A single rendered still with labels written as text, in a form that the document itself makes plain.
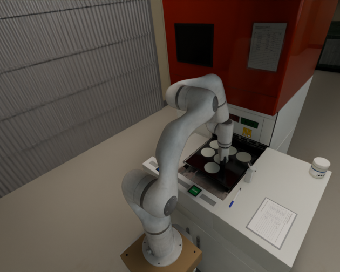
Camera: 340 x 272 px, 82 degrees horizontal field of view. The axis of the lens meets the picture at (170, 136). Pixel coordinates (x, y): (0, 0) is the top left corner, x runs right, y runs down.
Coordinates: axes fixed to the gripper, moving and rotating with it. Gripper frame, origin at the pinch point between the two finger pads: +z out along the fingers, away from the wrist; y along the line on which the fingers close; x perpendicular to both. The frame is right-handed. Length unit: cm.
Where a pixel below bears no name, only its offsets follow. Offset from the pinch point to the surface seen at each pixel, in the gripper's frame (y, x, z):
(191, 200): 29.9, -21.8, -2.0
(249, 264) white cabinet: 53, 4, 17
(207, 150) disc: -14.7, -8.2, 2.0
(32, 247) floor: 12, -176, 92
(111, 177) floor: -74, -122, 92
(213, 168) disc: 3.6, -6.1, 2.0
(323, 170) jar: 20, 47, -11
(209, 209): 36.9, -13.3, -4.0
